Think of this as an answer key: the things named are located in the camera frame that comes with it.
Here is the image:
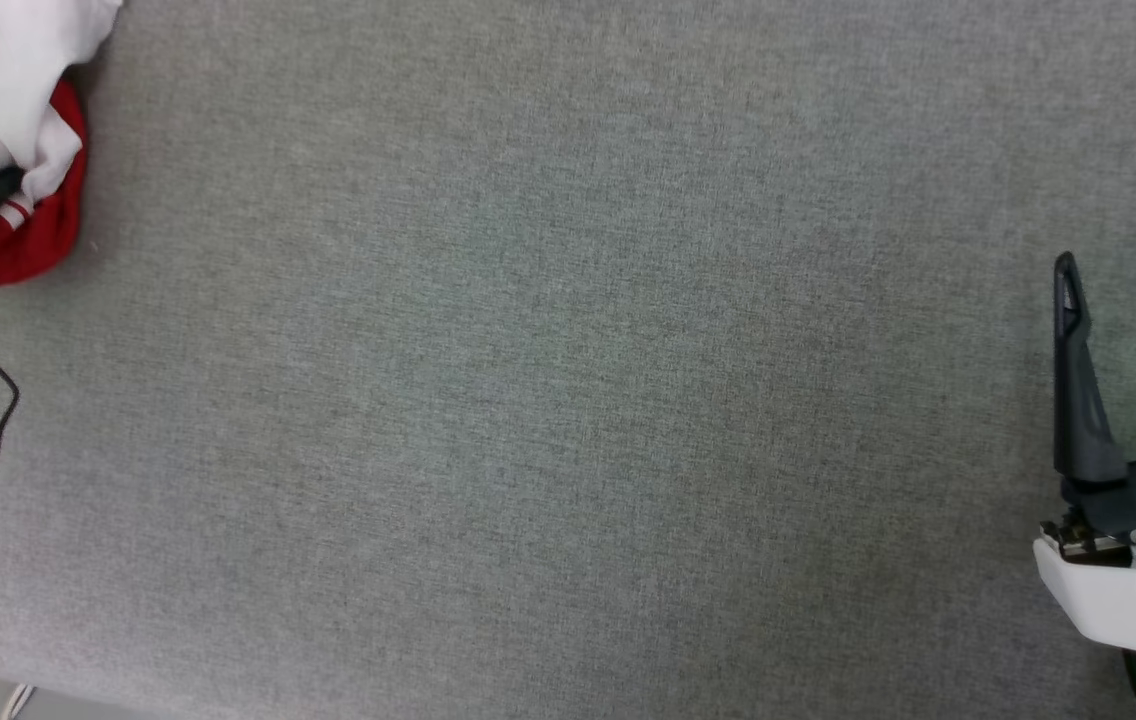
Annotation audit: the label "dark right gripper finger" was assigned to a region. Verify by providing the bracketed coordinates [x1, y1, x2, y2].
[1053, 251, 1129, 490]

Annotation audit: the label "red shorts with white stripes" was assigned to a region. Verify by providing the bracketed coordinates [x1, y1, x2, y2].
[0, 78, 89, 289]

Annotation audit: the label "grey fabric sofa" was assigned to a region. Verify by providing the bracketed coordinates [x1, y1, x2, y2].
[0, 0, 1136, 720]

